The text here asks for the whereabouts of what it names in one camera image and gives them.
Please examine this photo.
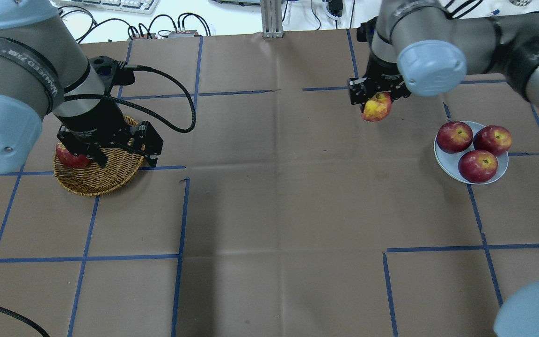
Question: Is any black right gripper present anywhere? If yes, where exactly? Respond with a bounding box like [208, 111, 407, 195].
[348, 52, 411, 107]

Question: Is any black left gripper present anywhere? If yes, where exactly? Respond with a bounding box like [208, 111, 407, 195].
[57, 121, 163, 169]

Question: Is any red yellow apple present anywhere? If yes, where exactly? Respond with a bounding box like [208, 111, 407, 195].
[361, 92, 392, 122]

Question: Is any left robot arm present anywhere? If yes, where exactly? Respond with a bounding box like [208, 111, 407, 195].
[0, 0, 163, 174]

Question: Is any round wicker basket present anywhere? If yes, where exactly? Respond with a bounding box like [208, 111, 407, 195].
[53, 115, 147, 196]

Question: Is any dark red apple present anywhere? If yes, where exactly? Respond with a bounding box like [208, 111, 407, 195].
[55, 142, 92, 169]

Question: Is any red apple on plate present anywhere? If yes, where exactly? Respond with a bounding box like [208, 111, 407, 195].
[436, 121, 473, 154]
[458, 150, 499, 183]
[473, 125, 513, 156]

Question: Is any light blue plate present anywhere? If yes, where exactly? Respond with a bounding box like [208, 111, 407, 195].
[434, 121, 509, 185]

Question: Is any white keyboard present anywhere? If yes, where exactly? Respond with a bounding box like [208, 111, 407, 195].
[53, 0, 160, 15]

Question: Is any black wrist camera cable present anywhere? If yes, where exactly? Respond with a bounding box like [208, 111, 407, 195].
[64, 65, 197, 133]

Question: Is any aluminium frame post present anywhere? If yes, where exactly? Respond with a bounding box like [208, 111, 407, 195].
[260, 0, 283, 38]

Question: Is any black right camera cable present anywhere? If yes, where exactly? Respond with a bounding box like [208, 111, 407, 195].
[0, 298, 50, 337]

